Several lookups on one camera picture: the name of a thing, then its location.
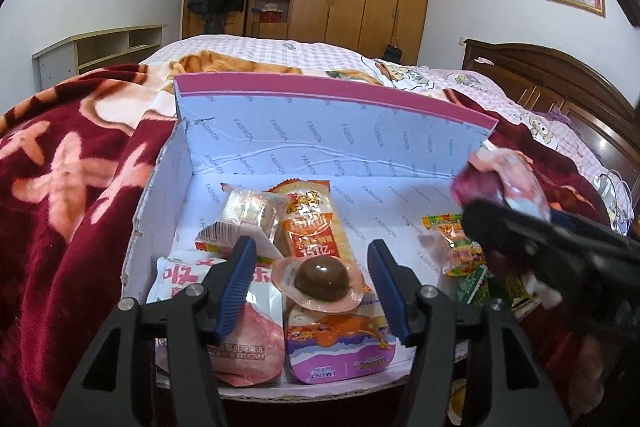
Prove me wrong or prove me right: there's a pink checkered bed sheet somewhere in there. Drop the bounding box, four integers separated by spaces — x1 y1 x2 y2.
150 34 636 238

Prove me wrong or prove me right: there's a dark wooden headboard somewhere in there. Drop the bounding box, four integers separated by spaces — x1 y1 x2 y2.
462 38 640 208

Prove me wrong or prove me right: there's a grey low shelf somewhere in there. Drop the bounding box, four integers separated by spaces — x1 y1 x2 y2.
32 24 168 90

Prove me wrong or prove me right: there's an orange snack packet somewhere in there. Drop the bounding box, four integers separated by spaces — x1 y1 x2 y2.
270 179 347 269

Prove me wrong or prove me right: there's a large white jelly drink pouch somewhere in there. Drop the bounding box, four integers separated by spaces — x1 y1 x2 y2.
451 147 552 228

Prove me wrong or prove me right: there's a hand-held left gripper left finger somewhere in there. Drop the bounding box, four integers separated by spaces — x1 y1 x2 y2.
50 236 258 427

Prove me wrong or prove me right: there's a colourful gummy candy packet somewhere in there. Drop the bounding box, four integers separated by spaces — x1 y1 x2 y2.
421 214 488 278

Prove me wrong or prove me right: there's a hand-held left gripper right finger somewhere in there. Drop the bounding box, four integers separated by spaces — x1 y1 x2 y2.
366 238 572 427

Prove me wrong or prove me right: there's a red and white box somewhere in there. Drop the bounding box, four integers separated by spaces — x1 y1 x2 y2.
257 3 286 24

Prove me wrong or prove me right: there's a yellow candy packet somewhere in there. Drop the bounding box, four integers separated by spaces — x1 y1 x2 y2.
500 274 538 308

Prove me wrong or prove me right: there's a green pea snack packet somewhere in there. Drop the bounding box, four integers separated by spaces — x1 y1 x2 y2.
450 264 490 305

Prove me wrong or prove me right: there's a red floral blanket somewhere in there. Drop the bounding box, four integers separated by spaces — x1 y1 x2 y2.
0 62 640 427

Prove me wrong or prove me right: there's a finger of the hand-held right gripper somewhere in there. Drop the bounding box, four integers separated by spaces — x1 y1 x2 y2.
550 212 616 238
462 199 591 288

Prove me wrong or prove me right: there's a small white jelly drink pouch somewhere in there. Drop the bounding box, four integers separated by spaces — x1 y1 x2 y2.
147 251 287 388

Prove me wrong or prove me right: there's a cartoon printed white blanket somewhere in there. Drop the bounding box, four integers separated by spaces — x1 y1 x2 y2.
145 51 386 88

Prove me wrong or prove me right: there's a clear jelly cup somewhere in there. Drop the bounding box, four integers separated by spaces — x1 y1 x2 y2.
195 187 282 260

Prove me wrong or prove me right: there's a purple snack pack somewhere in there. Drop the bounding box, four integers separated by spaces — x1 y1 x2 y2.
284 302 418 385

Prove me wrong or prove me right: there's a yellow jelly cup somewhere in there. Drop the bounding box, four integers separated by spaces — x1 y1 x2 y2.
272 254 364 312

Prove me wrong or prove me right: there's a pink cardboard box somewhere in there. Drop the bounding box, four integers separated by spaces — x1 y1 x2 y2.
121 73 499 403

